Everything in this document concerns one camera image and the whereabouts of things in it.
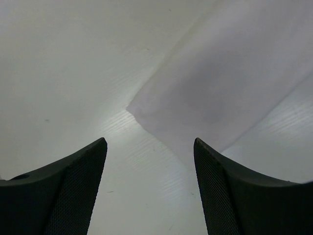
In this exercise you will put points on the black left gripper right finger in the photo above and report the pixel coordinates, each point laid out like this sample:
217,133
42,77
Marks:
239,201

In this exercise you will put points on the white tank top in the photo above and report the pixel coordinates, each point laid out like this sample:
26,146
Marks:
232,68

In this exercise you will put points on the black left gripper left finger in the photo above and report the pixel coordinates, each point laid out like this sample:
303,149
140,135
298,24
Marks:
56,199

